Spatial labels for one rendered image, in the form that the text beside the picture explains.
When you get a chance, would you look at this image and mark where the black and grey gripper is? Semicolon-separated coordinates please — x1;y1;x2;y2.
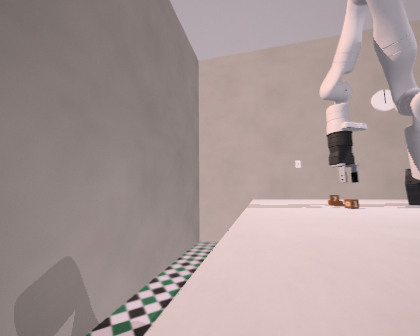
327;118;367;183

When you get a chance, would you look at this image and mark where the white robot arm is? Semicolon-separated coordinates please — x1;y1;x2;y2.
320;0;420;180

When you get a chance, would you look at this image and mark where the brown wooden tray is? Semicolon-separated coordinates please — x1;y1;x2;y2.
328;200;344;206

